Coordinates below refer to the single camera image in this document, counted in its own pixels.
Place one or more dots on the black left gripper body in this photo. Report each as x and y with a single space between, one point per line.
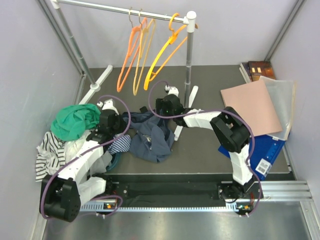
119 127

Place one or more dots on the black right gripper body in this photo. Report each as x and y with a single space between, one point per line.
161 104

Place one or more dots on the navy blue tank top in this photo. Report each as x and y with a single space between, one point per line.
153 138

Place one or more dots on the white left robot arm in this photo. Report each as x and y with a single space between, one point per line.
65 192

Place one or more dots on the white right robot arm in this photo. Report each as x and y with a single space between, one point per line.
230 129

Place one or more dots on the tan yellow velvet hanger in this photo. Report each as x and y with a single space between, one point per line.
146 38

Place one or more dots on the orange velvet hanger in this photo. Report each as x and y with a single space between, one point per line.
132 51

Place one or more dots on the blue white striped shirt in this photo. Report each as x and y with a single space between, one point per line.
120 145

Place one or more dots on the silver white clothes rack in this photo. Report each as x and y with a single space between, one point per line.
188 22

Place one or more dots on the blue laundry basin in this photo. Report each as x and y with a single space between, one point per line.
114 161

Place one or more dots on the grey white garment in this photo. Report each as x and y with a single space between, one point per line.
71 148

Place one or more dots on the green garment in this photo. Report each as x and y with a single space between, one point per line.
72 121

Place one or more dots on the black white striped shirt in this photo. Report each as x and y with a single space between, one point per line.
50 156

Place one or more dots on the pink folder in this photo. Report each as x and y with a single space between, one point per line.
253 103

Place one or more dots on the brown book stack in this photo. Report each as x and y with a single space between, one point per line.
252 70

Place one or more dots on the blue clipboard folder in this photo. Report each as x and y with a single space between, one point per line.
260 158

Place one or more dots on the translucent plastic folder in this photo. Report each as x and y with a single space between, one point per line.
283 96

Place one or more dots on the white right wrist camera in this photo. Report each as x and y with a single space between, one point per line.
171 90

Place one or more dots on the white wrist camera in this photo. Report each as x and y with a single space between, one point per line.
171 90
108 105

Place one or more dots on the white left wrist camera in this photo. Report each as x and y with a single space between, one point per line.
108 105

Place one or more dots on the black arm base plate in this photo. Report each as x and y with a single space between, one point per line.
177 190

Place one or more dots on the grey slotted cable duct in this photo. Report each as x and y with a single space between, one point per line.
101 207

